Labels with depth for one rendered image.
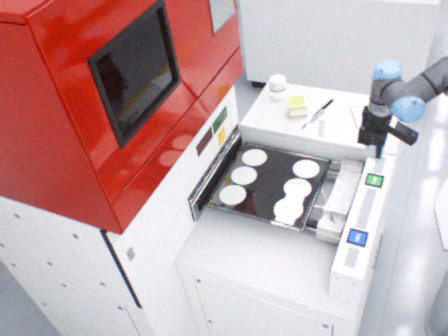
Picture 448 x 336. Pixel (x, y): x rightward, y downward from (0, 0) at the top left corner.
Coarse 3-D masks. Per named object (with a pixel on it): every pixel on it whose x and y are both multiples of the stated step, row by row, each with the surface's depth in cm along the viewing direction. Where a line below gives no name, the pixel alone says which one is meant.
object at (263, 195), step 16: (240, 160) 176; (272, 160) 174; (288, 160) 172; (320, 160) 170; (272, 176) 167; (288, 176) 166; (320, 176) 164; (256, 192) 162; (272, 192) 161; (240, 208) 157; (256, 208) 156; (272, 208) 155; (288, 208) 155; (304, 208) 154; (288, 224) 150
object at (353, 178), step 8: (344, 176) 165; (352, 176) 165; (360, 176) 165; (336, 184) 163; (344, 184) 162; (352, 184) 162; (336, 192) 160; (344, 192) 160; (352, 192) 159; (328, 200) 158; (336, 200) 157; (344, 200) 157; (352, 200) 156; (328, 216) 152; (344, 224) 149; (328, 240) 147; (336, 240) 146
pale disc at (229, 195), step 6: (228, 186) 166; (234, 186) 166; (240, 186) 165; (222, 192) 164; (228, 192) 164; (234, 192) 163; (240, 192) 163; (222, 198) 162; (228, 198) 161; (234, 198) 161; (240, 198) 161; (228, 204) 159; (234, 204) 159
